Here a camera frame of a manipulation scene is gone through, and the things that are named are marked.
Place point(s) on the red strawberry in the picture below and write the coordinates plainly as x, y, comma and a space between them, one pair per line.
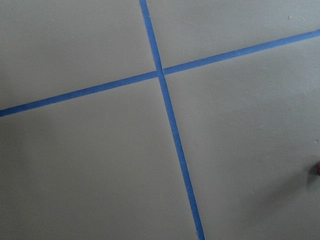
318, 169

